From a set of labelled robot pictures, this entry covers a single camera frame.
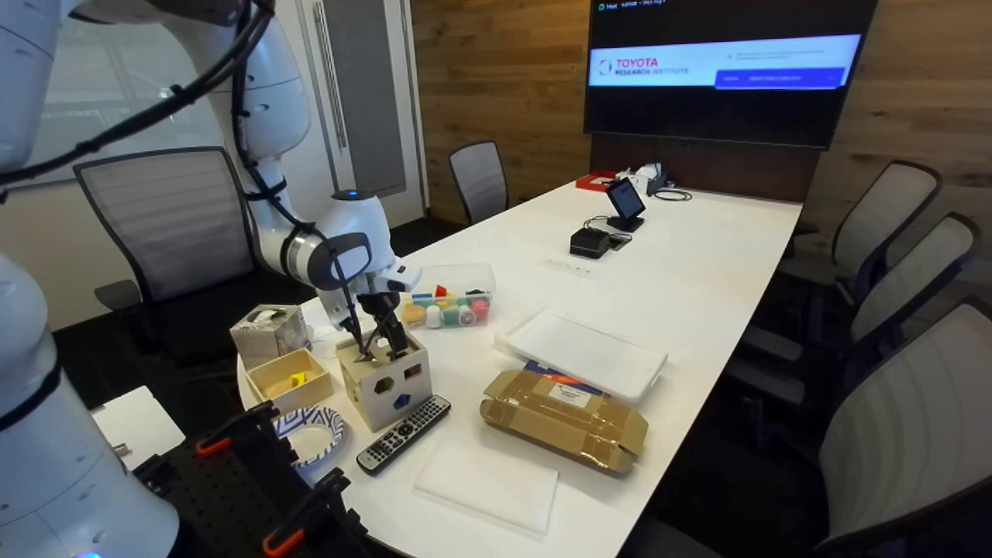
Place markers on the wooden toy box base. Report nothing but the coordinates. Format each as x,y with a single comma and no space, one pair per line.
293,382

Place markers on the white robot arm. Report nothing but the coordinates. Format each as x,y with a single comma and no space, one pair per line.
62,492

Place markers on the blue white patterned bowl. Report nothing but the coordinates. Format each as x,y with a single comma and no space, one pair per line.
314,436

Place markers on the grey chair right middle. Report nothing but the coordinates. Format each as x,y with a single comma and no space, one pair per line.
804,375

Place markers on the red object on table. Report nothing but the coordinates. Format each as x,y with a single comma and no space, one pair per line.
593,182

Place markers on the grey mesh chair left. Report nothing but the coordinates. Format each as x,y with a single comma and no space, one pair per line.
181,225

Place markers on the white tissue box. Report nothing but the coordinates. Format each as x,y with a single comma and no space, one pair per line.
268,332

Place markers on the gold cardboard box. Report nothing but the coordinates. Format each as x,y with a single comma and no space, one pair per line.
562,415

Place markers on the clear plastic sheet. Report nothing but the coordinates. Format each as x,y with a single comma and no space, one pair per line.
492,480

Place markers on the wall mounted tv screen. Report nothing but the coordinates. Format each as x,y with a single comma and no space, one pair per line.
766,73

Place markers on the black box device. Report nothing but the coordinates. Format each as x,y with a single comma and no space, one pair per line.
591,243

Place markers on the white paper sheet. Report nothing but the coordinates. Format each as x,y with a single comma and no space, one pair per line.
136,425

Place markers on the white rectangular tray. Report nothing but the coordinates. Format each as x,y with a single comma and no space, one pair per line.
588,350

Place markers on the grey chair right front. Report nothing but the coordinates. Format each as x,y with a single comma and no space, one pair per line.
907,449

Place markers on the small tablet on stand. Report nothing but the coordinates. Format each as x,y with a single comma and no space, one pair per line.
628,204

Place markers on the clear tub of toy shapes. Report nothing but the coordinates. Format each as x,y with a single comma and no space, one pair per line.
452,295

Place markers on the black clamp with orange tips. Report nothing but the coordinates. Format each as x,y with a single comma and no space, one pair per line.
240,496

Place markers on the black tv remote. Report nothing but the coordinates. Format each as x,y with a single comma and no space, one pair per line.
377,457

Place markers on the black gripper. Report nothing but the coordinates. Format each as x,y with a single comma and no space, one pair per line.
383,308

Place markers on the grey chair right far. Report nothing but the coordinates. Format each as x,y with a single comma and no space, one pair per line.
869,227

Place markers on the grey chair far end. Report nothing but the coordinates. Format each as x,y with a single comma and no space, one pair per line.
479,178

